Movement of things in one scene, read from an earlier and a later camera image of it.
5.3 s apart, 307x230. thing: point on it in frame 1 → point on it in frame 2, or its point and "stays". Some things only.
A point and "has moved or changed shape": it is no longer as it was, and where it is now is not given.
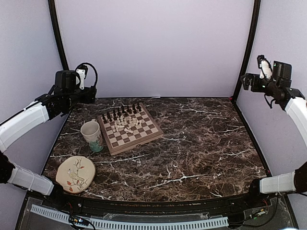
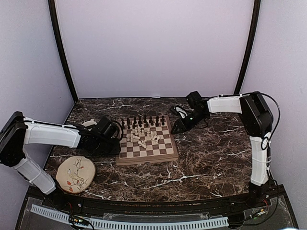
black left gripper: [89, 97] → [116, 149]
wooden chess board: [127, 127] has moved or changed shape
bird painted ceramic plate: [76, 174] stays
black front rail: [231, 206] stays
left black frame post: [53, 8] stays
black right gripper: [246, 84] → [181, 125]
